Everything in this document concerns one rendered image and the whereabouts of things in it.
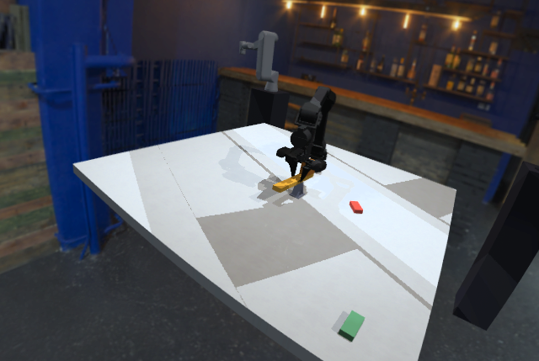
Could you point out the orange bar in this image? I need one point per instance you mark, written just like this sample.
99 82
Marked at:
293 181

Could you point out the red rectangular block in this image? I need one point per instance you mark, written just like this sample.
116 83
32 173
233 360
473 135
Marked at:
356 207

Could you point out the green rectangular block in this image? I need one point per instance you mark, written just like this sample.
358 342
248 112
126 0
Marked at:
351 326

